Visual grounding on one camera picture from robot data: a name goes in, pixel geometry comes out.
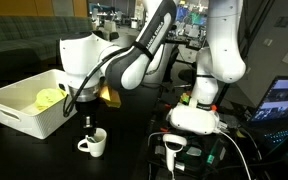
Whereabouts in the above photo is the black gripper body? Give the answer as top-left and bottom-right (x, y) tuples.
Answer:
(75, 100), (99, 128)

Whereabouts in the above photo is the green marker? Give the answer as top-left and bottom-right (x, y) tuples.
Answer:
(87, 137), (97, 143)

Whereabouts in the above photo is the yellow towel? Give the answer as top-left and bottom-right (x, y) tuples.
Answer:
(34, 88), (66, 110)

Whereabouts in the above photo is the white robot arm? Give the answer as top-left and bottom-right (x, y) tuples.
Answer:
(59, 0), (246, 135)

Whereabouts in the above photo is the white plastic basket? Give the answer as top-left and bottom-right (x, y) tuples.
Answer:
(0, 69), (77, 139)

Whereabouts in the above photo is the white mug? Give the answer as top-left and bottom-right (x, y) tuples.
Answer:
(77, 128), (107, 157)

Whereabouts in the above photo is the white VR controller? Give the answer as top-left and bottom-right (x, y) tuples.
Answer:
(163, 134), (187, 171)

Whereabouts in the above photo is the white VR headset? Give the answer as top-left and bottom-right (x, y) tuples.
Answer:
(167, 104), (220, 135)

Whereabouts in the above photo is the green plaid sofa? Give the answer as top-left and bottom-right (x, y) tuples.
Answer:
(0, 16), (92, 72)

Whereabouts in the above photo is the open laptop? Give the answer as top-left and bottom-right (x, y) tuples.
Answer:
(241, 76), (288, 161)

